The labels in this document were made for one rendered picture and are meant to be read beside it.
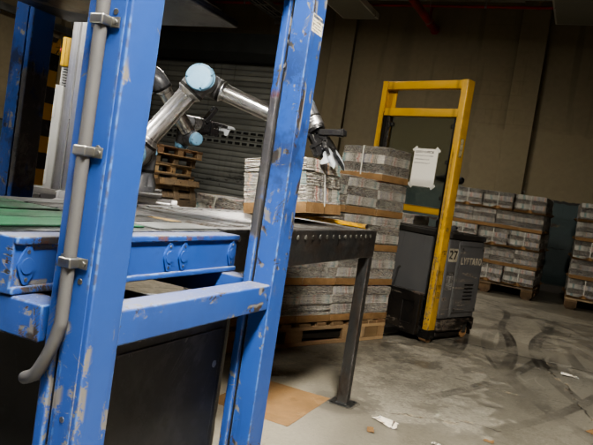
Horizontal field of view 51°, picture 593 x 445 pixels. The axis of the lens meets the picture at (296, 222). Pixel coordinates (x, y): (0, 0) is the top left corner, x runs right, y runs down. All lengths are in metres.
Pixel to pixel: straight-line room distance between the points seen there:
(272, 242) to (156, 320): 0.45
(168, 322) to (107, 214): 0.27
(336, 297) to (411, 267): 0.97
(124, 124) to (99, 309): 0.28
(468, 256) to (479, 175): 5.29
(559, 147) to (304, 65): 8.66
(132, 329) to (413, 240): 3.85
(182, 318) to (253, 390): 0.42
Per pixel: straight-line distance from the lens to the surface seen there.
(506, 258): 8.36
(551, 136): 10.04
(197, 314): 1.23
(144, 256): 1.31
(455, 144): 4.49
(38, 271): 1.11
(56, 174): 3.07
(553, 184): 9.97
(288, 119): 1.48
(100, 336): 1.01
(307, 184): 2.50
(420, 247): 4.74
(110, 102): 0.97
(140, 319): 1.09
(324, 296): 3.90
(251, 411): 1.56
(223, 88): 2.84
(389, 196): 4.28
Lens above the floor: 0.93
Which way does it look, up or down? 3 degrees down
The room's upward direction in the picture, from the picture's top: 9 degrees clockwise
